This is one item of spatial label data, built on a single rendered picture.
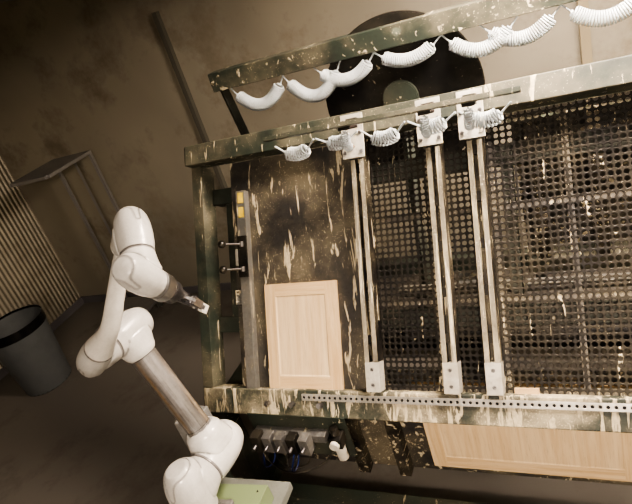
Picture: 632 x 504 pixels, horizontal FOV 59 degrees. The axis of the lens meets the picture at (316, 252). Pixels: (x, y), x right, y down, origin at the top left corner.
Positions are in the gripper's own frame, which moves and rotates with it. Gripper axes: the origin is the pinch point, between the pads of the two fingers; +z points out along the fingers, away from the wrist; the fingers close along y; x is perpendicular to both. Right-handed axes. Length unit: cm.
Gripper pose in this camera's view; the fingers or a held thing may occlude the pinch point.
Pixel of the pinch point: (200, 306)
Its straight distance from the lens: 193.0
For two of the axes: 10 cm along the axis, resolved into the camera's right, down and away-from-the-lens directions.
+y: -8.9, -1.8, 4.3
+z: 3.5, 3.5, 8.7
